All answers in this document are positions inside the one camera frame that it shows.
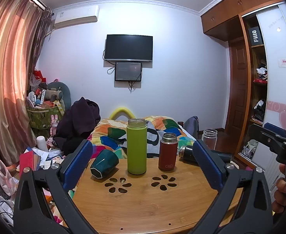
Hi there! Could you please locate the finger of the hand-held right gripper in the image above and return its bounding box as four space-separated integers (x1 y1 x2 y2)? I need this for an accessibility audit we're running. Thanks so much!
264 122 286 142
249 124 286 152

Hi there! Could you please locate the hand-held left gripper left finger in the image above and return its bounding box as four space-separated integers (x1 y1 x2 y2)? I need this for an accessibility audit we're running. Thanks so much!
13 139 97 234

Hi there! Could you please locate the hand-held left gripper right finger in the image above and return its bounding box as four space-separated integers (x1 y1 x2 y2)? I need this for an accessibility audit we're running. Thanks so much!
192 139 273 234

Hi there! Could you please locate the dark green cup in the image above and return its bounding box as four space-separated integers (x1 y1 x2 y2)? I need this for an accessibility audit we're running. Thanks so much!
90 149 119 179

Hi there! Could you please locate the person's right hand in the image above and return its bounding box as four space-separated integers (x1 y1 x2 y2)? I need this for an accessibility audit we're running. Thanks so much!
272 163 286 218

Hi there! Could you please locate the black thermos flask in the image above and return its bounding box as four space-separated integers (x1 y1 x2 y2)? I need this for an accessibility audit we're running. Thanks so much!
178 145 232 164

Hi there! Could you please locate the clear glass jar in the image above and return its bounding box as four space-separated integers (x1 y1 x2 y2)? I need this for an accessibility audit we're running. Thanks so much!
201 129 218 150

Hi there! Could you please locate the dark clothing pile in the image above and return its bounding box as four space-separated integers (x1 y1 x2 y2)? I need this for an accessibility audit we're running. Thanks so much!
53 97 101 156

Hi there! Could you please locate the white bottle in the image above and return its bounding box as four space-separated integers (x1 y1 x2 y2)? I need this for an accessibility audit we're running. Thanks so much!
36 136 48 152

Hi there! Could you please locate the red thermos flask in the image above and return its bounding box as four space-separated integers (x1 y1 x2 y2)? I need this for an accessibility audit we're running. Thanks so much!
158 133 178 171

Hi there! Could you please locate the grey backpack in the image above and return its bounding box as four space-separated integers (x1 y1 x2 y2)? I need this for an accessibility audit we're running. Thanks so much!
183 116 200 138

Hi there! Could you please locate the colourful patterned blanket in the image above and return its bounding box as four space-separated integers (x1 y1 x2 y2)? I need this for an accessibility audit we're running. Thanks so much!
68 115 197 193

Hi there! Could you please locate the pink rabbit toy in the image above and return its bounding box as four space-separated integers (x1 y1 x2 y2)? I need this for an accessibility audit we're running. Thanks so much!
50 114 60 137

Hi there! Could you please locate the wooden room door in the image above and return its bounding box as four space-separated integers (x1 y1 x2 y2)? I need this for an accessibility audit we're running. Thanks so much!
225 40 248 137

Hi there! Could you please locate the red booklet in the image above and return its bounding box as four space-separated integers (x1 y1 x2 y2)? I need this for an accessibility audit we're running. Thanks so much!
19 151 43 176

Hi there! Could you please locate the white sliding wardrobe door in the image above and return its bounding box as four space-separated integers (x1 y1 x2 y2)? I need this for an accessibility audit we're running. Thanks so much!
251 1 286 176

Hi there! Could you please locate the green storage basket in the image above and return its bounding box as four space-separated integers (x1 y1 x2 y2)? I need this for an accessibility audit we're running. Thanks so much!
27 105 66 130

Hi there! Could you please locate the green bottle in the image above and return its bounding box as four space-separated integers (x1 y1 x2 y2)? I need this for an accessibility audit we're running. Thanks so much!
127 118 148 175

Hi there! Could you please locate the yellow foam tube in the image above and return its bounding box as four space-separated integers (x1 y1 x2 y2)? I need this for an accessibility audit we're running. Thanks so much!
108 106 136 120

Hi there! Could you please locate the grey plush toy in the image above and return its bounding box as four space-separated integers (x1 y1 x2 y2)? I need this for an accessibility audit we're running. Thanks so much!
39 82 72 111

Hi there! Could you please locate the wooden table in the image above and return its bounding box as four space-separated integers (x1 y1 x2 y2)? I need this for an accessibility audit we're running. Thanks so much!
72 149 244 234

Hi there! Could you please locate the pink plastic bag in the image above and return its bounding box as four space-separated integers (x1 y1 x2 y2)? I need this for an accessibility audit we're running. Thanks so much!
0 159 20 197

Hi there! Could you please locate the wooden wardrobe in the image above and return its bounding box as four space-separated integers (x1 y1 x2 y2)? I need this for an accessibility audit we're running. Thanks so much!
200 0 286 173

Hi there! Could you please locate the red gift bag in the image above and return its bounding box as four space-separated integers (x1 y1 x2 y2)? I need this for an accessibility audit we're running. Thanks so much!
33 70 47 83

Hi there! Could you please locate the black box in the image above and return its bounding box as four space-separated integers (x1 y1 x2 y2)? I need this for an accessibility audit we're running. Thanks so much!
248 25 264 47

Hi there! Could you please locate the pink striped curtain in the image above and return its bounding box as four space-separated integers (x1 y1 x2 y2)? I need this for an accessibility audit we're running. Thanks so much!
0 0 53 166

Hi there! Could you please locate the white air conditioner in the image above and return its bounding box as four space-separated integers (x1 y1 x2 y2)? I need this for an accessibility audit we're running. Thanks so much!
53 5 100 29

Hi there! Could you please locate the small wall monitor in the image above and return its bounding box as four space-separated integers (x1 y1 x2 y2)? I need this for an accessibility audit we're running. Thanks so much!
115 62 143 82

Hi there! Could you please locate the black wall television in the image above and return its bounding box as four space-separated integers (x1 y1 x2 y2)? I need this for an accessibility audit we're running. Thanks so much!
104 34 153 62

